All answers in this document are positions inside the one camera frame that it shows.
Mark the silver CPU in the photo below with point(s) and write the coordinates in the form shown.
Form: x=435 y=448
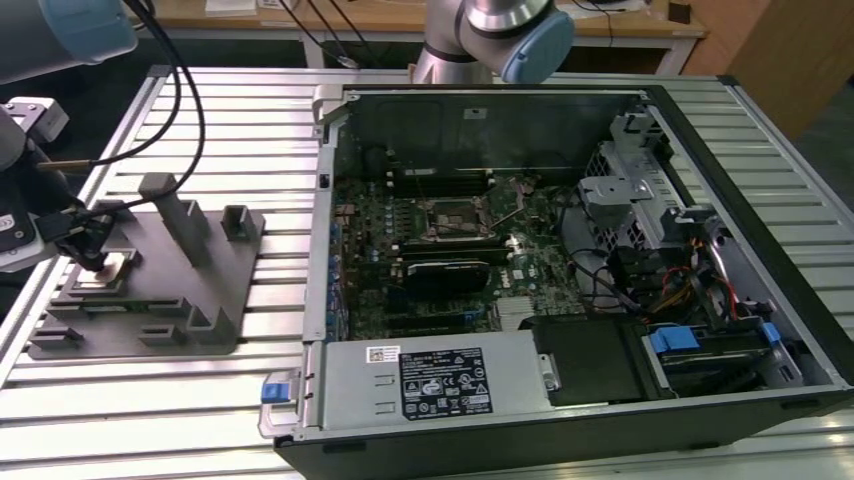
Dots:
x=119 y=267

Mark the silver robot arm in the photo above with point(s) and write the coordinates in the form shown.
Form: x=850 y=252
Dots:
x=467 y=50

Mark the CPU socket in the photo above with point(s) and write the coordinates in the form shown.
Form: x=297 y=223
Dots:
x=454 y=220

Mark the grey parts rack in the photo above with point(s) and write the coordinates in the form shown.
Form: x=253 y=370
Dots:
x=167 y=280

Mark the wooden desk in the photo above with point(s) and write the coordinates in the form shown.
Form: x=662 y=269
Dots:
x=234 y=22

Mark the white paper box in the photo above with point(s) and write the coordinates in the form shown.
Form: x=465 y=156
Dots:
x=230 y=5

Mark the blue plastic latch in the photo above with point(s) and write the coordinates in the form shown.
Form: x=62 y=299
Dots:
x=277 y=392

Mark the white box dark label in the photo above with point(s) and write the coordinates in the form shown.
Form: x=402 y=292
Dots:
x=277 y=4

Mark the silver power supply unit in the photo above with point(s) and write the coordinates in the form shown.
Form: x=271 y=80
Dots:
x=347 y=390

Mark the black graphics card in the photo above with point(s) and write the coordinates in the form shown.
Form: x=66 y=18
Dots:
x=443 y=280

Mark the black expansion slot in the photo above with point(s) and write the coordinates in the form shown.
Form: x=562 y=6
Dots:
x=427 y=325

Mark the green motherboard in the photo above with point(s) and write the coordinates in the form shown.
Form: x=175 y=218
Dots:
x=534 y=260

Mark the small silver heatsink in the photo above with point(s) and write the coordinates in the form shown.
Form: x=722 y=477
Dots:
x=517 y=312

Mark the metal drive cage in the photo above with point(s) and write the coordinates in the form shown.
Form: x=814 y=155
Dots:
x=614 y=192

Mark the black plastic air shroud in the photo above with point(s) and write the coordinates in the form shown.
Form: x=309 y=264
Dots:
x=588 y=360

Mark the black PC case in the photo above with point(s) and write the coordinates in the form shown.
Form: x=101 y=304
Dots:
x=534 y=450

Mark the blue disk carrier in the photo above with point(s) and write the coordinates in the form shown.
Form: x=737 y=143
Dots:
x=674 y=340

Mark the small dark box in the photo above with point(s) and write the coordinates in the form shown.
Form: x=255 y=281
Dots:
x=680 y=12

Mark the brown wooden cabinet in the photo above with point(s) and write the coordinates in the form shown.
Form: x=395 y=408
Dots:
x=788 y=60

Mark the grey wrist mount block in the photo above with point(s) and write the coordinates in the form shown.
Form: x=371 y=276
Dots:
x=40 y=117

